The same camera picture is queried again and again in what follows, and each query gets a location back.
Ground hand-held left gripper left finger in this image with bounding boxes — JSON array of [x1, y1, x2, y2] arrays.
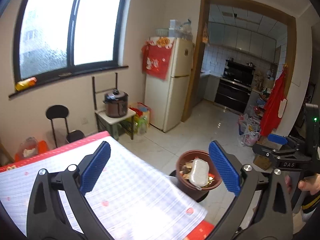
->
[[26, 141, 118, 240]]

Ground blue checked tablecloth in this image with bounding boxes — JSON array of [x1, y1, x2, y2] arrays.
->
[[0, 131, 215, 240]]

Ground black kitchen stove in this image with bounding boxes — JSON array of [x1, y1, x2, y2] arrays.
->
[[214, 60, 255, 114]]

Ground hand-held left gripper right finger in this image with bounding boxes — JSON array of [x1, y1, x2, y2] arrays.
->
[[207, 141, 293, 240]]

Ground orange hanging decoration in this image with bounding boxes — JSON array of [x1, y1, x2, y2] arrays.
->
[[202, 22, 210, 44]]

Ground person's right forearm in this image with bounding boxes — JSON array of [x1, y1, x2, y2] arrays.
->
[[301, 191, 320, 222]]

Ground red apron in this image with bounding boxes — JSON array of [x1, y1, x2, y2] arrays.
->
[[260, 65, 287, 137]]

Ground cream refrigerator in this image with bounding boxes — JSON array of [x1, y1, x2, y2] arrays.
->
[[144, 37, 195, 133]]

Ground person's right hand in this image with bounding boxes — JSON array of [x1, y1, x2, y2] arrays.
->
[[299, 174, 320, 195]]

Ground clear plastic bag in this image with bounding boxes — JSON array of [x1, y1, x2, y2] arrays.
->
[[21, 137, 40, 157], [178, 19, 193, 40]]

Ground brown rice cooker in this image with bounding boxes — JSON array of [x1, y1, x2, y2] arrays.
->
[[103, 89, 129, 118]]

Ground brown plastic bin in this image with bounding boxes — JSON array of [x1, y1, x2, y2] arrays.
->
[[175, 150, 223, 192]]

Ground cardboard box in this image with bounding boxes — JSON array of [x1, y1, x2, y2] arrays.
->
[[253, 154, 273, 170]]

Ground green shopping bag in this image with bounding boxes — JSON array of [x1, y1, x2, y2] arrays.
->
[[129, 102, 151, 135]]

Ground yellow snack bag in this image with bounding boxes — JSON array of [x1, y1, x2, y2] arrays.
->
[[15, 77, 37, 92]]

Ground black framed window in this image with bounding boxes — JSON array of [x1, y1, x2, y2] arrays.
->
[[9, 0, 129, 98]]

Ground orange plastic stool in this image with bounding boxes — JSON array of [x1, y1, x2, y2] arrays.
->
[[14, 140, 49, 162]]

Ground small shelf table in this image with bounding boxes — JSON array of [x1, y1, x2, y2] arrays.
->
[[92, 72, 137, 140]]

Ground gold foil wrapper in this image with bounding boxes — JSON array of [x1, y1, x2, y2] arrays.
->
[[203, 176, 222, 188]]

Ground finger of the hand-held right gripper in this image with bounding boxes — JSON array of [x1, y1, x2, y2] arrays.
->
[[252, 140, 304, 160], [267, 134, 304, 150]]

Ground red printed cloth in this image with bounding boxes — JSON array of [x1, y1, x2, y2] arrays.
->
[[142, 38, 173, 80]]

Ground plastic bags on floor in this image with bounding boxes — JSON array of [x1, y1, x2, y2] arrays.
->
[[237, 105, 263, 147]]

